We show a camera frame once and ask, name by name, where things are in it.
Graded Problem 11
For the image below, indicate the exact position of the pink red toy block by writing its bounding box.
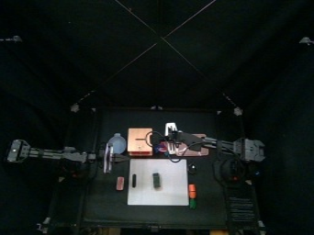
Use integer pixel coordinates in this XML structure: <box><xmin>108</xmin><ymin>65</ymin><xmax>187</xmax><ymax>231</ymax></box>
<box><xmin>115</xmin><ymin>176</ymin><xmax>126</xmax><ymax>192</ymax></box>

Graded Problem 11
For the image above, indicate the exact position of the dark green sushi roll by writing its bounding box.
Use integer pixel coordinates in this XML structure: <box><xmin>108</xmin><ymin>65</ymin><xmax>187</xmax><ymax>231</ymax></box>
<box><xmin>151</xmin><ymin>172</ymin><xmax>162</xmax><ymax>190</ymax></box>

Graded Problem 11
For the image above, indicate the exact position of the white cutting board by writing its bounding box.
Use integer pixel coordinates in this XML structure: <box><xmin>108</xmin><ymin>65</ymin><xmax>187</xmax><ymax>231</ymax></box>
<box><xmin>127</xmin><ymin>158</ymin><xmax>190</xmax><ymax>207</ymax></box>

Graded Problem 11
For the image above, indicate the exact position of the orange wooden box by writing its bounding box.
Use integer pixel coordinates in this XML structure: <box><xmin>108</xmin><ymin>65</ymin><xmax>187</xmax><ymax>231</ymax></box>
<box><xmin>127</xmin><ymin>128</ymin><xmax>155</xmax><ymax>157</ymax></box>

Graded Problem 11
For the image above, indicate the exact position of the black printed label sheet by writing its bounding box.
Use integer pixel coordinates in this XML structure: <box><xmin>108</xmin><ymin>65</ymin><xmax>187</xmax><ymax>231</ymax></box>
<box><xmin>227</xmin><ymin>196</ymin><xmax>258</xmax><ymax>228</ymax></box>

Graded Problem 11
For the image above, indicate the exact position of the black round arm base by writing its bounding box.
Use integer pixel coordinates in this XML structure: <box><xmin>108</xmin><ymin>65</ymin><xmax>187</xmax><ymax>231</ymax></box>
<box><xmin>214</xmin><ymin>156</ymin><xmax>247</xmax><ymax>188</ymax></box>

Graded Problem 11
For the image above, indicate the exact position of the pink brown flat board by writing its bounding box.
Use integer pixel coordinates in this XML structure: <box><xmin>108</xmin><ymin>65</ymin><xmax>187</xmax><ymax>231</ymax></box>
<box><xmin>175</xmin><ymin>133</ymin><xmax>211</xmax><ymax>157</ymax></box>

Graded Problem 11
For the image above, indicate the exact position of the white lilac long toy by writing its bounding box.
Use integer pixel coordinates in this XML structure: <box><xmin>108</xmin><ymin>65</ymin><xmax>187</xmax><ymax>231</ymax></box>
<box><xmin>101</xmin><ymin>142</ymin><xmax>115</xmax><ymax>174</ymax></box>

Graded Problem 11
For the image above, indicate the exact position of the orange toy carrot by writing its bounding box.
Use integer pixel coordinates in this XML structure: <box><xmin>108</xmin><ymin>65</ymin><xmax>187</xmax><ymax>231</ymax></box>
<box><xmin>187</xmin><ymin>184</ymin><xmax>199</xmax><ymax>211</ymax></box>

